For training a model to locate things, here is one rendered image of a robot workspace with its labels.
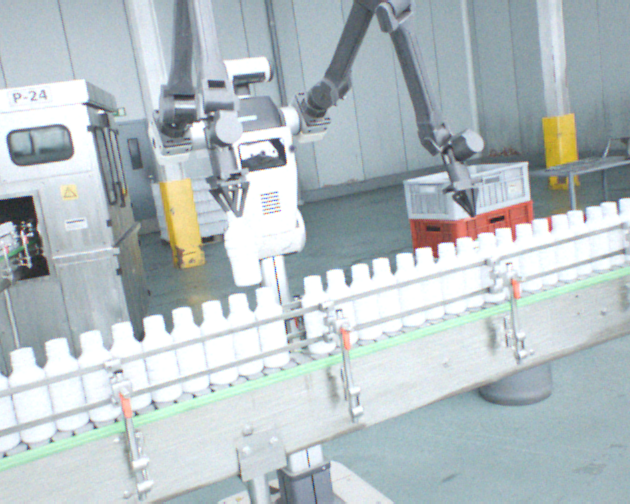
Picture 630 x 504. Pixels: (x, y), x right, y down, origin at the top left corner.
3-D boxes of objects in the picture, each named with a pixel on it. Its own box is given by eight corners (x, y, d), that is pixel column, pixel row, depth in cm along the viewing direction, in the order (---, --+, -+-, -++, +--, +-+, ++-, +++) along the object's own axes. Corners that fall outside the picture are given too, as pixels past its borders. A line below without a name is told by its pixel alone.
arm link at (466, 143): (435, 125, 203) (419, 142, 198) (461, 106, 193) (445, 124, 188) (463, 157, 204) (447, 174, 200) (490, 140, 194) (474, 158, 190)
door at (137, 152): (115, 241, 1308) (91, 124, 1273) (114, 241, 1316) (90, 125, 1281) (169, 231, 1350) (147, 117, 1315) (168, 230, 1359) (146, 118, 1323)
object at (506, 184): (456, 220, 382) (451, 179, 379) (405, 219, 416) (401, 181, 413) (533, 200, 415) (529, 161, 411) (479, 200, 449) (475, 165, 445)
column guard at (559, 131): (564, 189, 1097) (557, 116, 1078) (544, 189, 1132) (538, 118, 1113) (583, 185, 1113) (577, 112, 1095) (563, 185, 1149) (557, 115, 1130)
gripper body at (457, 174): (485, 182, 198) (476, 157, 199) (455, 188, 193) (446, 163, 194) (472, 190, 203) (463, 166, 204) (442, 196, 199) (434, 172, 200)
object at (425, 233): (461, 260, 387) (456, 220, 383) (411, 255, 421) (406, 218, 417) (537, 237, 419) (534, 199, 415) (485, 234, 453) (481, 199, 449)
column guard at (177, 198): (179, 269, 902) (162, 182, 884) (170, 266, 938) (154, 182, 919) (209, 262, 919) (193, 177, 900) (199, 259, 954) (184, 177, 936)
